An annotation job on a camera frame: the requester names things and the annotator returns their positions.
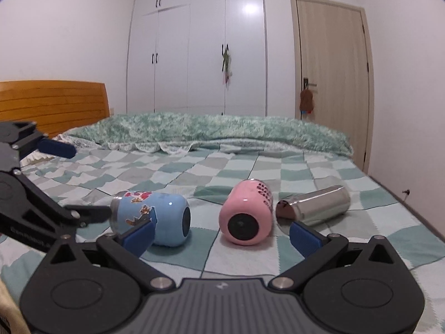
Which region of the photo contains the wooden headboard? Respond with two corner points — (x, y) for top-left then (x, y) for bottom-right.
(1, 80), (110, 137)

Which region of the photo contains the stainless steel cup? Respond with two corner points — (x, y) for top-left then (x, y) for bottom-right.
(275, 185), (351, 225)

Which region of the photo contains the pink cup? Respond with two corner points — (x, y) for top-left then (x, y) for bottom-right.
(219, 179), (273, 246)

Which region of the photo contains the brown plush toy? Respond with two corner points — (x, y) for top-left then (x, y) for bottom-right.
(300, 88), (314, 114)

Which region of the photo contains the checkered green bed sheet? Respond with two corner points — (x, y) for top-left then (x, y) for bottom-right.
(23, 149), (444, 333)

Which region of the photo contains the white wardrobe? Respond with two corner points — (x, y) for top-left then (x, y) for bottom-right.
(126, 0), (267, 116)

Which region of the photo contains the green hanging ornament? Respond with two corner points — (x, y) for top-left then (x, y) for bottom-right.
(222, 45), (232, 85)

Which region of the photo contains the blue cartoon cup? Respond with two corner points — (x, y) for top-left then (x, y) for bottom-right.
(110, 191), (191, 247)

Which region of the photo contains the green floral quilt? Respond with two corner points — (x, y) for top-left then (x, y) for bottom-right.
(57, 112), (353, 158)

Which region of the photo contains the black door handle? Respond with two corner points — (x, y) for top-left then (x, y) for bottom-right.
(303, 78), (318, 90)

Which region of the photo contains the wooden door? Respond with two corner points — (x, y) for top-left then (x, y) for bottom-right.
(291, 0), (374, 171)

